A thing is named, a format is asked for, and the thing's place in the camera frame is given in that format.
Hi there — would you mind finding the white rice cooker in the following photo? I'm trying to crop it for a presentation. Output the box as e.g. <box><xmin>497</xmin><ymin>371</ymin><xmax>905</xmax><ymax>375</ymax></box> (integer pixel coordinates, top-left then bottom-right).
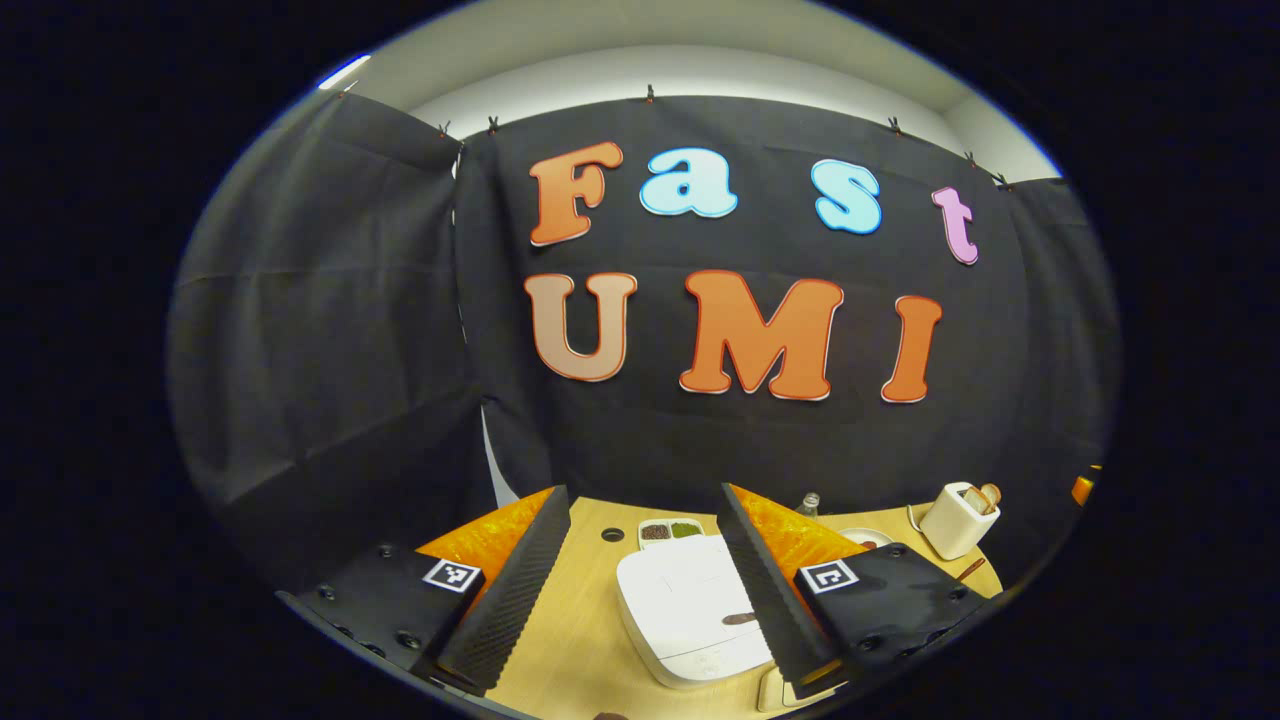
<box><xmin>615</xmin><ymin>534</ymin><xmax>776</xmax><ymax>691</ymax></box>

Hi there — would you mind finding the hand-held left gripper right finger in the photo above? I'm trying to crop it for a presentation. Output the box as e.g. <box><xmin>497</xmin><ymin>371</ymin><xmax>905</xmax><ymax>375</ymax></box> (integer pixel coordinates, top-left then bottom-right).
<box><xmin>716</xmin><ymin>485</ymin><xmax>1011</xmax><ymax>701</ymax></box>

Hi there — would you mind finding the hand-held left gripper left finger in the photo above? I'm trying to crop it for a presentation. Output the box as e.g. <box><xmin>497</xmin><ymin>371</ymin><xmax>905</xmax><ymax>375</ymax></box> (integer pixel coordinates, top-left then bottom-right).
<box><xmin>283</xmin><ymin>488</ymin><xmax>574</xmax><ymax>699</ymax></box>

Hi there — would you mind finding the small white condiment dish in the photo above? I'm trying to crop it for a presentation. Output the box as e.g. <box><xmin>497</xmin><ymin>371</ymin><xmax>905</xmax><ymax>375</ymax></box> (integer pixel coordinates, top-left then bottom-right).
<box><xmin>637</xmin><ymin>517</ymin><xmax>706</xmax><ymax>551</ymax></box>

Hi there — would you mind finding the white toaster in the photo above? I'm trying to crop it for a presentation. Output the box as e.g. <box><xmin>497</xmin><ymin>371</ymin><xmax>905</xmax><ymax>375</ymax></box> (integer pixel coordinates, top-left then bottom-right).
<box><xmin>918</xmin><ymin>482</ymin><xmax>1002</xmax><ymax>561</ymax></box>

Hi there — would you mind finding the cream square rice container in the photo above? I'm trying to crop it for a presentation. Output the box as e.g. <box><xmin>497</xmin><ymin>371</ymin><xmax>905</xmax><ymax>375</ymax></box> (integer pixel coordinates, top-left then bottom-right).
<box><xmin>757</xmin><ymin>665</ymin><xmax>801</xmax><ymax>713</ymax></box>

